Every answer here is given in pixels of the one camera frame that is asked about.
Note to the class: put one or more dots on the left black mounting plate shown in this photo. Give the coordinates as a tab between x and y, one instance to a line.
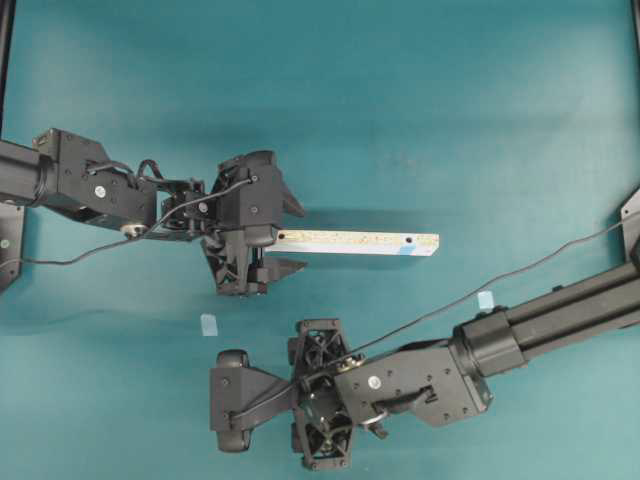
12	224

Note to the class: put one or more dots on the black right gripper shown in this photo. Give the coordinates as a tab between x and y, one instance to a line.
322	431

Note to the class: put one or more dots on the black mounting plate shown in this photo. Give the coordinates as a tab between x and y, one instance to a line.
12	224
629	215

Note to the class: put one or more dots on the blue tape marker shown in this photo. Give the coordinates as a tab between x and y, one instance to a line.
209	326
485	300

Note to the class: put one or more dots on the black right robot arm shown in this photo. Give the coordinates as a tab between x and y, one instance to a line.
444	380

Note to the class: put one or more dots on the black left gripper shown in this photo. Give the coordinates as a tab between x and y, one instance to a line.
253	198

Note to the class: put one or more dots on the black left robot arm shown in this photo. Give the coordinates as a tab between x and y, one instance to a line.
74	177

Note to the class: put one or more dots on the long wooden board with holes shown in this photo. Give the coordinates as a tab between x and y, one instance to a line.
355	242

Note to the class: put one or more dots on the blue tape marker right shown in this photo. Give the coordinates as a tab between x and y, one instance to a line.
485	300

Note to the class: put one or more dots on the black frame post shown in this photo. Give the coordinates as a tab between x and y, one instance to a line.
7	16

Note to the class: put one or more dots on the blue tape marker left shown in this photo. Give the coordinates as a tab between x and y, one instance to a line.
209	326

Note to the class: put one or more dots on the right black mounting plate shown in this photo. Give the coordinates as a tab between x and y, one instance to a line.
629	215

